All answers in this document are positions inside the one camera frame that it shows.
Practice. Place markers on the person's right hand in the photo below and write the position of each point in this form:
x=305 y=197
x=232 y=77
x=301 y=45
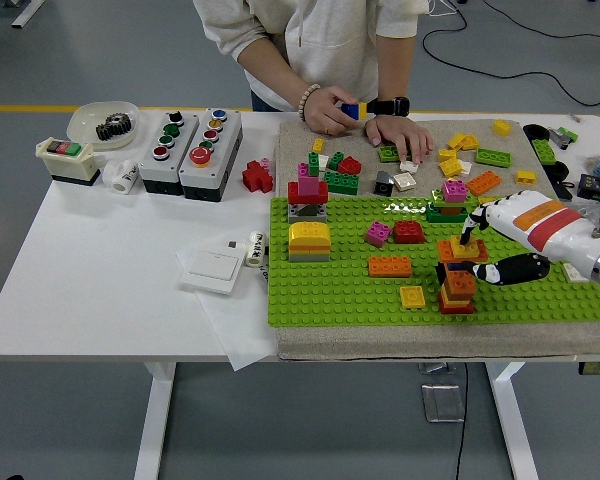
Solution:
x=325 y=112

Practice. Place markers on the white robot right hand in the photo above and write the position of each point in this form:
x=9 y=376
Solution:
x=545 y=230

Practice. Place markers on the person's left hand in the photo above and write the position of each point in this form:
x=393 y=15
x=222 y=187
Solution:
x=400 y=131

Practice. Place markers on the blue square brick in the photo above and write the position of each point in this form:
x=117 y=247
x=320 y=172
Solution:
x=350 y=111

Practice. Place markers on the yellow square brick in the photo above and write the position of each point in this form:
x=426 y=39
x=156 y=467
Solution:
x=475 y=248
x=471 y=141
x=412 y=296
x=450 y=166
x=446 y=154
x=486 y=199
x=456 y=140

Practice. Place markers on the person's left forearm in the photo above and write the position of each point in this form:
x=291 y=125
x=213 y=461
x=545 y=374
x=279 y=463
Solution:
x=394 y=70

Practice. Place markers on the person's right forearm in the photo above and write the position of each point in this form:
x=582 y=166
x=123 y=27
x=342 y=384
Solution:
x=275 y=75

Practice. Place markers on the green toy baseplate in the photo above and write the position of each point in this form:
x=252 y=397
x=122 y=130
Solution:
x=340 y=300

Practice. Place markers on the black wristwatch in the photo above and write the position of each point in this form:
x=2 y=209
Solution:
x=392 y=106

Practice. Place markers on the lime long plate brick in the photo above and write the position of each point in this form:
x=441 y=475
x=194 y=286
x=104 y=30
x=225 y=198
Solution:
x=387 y=154
x=492 y=156

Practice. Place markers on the small yellow brick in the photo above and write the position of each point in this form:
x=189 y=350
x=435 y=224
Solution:
x=318 y=144

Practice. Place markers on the black flat bar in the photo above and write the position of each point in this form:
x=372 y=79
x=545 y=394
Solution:
x=566 y=191

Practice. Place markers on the small white brick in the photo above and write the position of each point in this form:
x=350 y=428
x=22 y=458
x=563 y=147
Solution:
x=323 y=160
x=465 y=166

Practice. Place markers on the small green brick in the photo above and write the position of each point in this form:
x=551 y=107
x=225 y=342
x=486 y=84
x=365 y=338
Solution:
x=335 y=160

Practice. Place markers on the tall green brick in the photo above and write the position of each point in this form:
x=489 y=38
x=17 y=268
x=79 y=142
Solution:
x=313 y=164

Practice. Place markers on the yellow narrow brick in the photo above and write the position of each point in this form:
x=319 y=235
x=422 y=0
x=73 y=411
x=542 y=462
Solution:
x=500 y=127
x=525 y=177

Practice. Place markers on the black sloped brick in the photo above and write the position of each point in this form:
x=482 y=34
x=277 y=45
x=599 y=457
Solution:
x=382 y=186

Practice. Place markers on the person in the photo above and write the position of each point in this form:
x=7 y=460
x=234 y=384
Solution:
x=330 y=45

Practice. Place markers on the black printed device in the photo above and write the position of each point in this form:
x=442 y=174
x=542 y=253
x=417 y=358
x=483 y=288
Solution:
x=595 y=184

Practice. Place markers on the tall pink brick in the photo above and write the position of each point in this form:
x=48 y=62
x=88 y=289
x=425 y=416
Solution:
x=307 y=186

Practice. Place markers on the tiny pink brick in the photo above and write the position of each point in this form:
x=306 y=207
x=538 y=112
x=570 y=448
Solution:
x=265 y=162

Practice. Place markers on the orange long brick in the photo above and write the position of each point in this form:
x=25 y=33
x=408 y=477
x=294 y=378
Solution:
x=445 y=251
x=483 y=182
x=389 y=266

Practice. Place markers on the wide red brick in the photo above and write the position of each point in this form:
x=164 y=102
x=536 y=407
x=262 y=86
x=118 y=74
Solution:
x=322 y=192

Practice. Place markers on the magenta square brick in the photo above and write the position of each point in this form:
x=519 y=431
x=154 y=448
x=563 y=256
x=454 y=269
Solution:
x=454 y=191
x=378 y=234

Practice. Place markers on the lime green brick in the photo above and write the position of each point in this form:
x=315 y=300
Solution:
x=544 y=149

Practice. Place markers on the dark green long brick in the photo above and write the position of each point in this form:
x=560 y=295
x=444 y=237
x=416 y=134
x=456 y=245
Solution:
x=432 y=215

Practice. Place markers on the red cross-shaped brick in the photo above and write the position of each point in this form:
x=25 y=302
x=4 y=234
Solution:
x=255 y=176

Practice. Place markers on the purple brick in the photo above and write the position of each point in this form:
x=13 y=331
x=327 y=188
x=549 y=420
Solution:
x=457 y=266

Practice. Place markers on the grey and green clip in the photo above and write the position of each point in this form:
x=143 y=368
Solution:
x=562 y=136

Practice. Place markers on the red sloped brick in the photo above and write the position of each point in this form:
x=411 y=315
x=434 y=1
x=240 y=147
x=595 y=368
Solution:
x=408 y=232

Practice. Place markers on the orange square brick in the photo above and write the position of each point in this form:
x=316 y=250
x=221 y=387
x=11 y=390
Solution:
x=457 y=282

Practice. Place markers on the grey arch brick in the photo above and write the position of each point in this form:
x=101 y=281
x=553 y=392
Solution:
x=294 y=216

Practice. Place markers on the red base brick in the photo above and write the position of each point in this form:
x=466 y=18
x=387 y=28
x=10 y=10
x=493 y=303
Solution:
x=455 y=308

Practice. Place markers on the yellow rounded brick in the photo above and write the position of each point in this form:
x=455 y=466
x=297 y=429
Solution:
x=307 y=231

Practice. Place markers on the yellow base brick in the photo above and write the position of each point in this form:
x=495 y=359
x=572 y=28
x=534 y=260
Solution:
x=443 y=298

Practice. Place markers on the thin orange plate brick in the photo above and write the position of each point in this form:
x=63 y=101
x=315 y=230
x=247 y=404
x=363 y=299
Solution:
x=307 y=246

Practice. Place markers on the grey emergency-stop control box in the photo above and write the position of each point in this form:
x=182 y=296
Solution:
x=207 y=180

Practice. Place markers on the grey base brick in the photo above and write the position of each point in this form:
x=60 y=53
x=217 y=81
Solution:
x=307 y=256

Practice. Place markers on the under-table control panel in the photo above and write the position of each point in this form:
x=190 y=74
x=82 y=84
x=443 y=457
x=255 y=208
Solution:
x=599 y=368

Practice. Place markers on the white table leg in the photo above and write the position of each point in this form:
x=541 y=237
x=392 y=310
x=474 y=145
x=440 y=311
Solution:
x=512 y=420
x=155 y=420

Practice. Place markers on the white labelled tube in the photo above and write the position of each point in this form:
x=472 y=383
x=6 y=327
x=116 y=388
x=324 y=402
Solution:
x=254 y=250

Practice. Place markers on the small white tag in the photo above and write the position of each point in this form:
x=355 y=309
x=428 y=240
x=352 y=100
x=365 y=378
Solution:
x=235 y=244

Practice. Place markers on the grey four-button control box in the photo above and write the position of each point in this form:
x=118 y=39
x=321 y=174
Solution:
x=150 y=172

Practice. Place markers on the metal floor socket plate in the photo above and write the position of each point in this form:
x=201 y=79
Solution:
x=442 y=402

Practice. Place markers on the white pipe tee fitting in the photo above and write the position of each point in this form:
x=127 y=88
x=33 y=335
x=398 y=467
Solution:
x=122 y=177

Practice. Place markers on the black metal gear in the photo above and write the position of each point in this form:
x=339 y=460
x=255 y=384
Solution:
x=112 y=127

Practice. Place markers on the white paper sheet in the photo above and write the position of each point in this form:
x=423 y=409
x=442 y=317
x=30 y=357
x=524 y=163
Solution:
x=240 y=330

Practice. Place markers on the white plastic dish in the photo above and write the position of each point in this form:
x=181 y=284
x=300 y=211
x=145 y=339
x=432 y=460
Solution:
x=82 y=122

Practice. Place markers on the white desk foot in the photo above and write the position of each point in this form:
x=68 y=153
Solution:
x=28 y=12

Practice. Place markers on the metal floor bracket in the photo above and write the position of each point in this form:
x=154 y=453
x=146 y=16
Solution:
x=437 y=368

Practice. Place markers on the white wall switch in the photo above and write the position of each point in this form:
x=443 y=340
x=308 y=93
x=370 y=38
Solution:
x=212 y=270

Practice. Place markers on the cream red-green switch box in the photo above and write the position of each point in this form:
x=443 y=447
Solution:
x=70 y=167

